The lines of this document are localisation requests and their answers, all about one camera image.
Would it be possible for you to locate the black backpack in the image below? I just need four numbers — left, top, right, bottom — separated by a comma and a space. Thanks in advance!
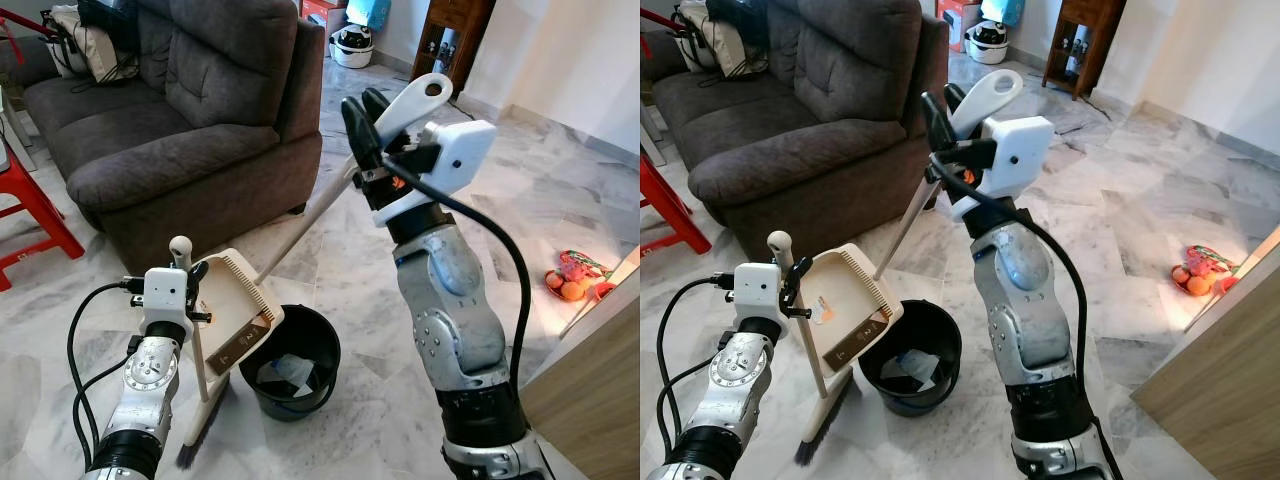
705, 0, 771, 46
78, 0, 141, 51

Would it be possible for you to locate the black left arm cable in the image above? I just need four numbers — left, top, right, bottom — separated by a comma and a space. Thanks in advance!
655, 272, 739, 456
66, 278, 149, 471

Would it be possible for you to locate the cream long-handled dustpan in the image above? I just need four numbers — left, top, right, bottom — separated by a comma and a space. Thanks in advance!
195, 72, 453, 376
812, 68, 1025, 369

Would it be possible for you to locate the dark wooden cabinet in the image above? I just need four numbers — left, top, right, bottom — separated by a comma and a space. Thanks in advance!
412, 0, 498, 96
1042, 0, 1128, 99

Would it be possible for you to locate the black bucket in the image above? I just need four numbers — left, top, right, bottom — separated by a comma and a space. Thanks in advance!
238, 304, 342, 422
858, 299, 963, 418

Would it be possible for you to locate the blue plastic bag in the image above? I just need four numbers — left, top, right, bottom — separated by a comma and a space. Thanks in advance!
980, 0, 1027, 29
345, 0, 393, 31

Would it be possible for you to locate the white crumpled paper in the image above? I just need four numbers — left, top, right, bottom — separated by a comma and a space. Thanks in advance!
885, 350, 941, 386
255, 355, 319, 393

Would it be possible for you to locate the beige bag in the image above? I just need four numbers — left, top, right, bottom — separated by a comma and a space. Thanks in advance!
45, 5, 141, 86
678, 0, 771, 81

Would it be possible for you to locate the white black round appliance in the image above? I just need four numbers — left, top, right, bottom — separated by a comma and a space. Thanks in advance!
966, 20, 1011, 65
330, 24, 375, 69

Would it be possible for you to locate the red stool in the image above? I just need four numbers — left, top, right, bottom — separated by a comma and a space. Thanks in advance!
0, 150, 86, 293
640, 150, 713, 256

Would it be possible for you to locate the dark brown fabric sofa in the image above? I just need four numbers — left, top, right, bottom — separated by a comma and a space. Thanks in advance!
650, 0, 949, 263
22, 0, 327, 273

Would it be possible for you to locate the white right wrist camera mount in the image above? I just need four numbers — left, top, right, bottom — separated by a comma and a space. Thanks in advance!
950, 114, 1056, 222
372, 119, 499, 227

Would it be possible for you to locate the cream long-handled broom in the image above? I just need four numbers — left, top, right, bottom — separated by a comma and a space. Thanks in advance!
168, 236, 233, 471
767, 230, 856, 469

